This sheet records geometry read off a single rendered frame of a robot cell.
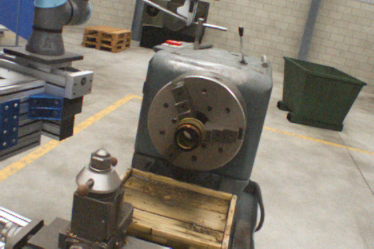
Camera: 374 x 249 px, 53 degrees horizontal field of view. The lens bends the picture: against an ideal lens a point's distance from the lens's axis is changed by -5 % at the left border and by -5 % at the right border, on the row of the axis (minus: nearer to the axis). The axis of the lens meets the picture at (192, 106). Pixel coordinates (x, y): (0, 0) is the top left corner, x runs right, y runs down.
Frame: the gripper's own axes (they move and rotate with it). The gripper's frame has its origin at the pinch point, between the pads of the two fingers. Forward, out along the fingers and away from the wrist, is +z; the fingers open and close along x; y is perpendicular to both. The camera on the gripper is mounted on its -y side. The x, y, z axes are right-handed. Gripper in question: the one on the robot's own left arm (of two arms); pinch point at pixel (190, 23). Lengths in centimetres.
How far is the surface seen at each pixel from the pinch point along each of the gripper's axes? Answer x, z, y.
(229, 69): 4.9, 12.9, -17.5
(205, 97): 23.7, 20.0, -12.9
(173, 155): 27.6, 39.6, -7.5
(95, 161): 83, 21, -2
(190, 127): 37.9, 26.0, -12.0
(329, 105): -426, 97, -156
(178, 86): 24.7, 18.4, -4.3
